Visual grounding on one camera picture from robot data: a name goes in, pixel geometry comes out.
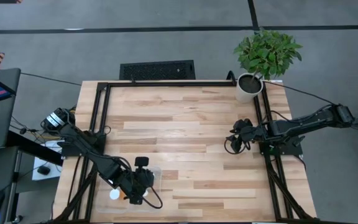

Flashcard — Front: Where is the green leafy potted plant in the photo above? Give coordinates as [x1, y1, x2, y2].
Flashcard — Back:
[233, 27, 303, 80]

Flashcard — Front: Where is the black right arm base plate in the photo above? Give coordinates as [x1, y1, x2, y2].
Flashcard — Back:
[259, 136, 303, 157]

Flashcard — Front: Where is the black table-level camera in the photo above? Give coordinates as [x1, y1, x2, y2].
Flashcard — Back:
[134, 156, 150, 169]

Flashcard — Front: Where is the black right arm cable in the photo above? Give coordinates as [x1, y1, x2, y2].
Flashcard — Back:
[264, 80, 337, 106]

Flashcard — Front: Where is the large amber pill bottle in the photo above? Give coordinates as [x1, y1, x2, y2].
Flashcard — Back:
[109, 189, 127, 201]

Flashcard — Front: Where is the black keyboard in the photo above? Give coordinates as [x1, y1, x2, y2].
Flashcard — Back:
[119, 60, 196, 81]

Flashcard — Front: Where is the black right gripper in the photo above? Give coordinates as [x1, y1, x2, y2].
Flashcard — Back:
[229, 118, 269, 154]

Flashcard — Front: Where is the white plant pot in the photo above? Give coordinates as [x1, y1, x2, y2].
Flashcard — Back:
[235, 73, 264, 104]

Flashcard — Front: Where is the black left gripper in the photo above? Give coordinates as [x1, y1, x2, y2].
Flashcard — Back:
[116, 167, 155, 205]

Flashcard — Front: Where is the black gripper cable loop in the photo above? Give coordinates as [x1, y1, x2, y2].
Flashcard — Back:
[141, 185, 163, 210]
[223, 136, 252, 156]

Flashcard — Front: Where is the black aluminium table frame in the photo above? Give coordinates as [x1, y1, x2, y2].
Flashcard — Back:
[53, 80, 317, 223]

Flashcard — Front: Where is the black floor cable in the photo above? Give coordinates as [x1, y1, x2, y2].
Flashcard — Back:
[20, 72, 83, 86]

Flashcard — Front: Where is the white paper sheet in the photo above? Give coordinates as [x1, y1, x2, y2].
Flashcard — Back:
[31, 141, 63, 182]

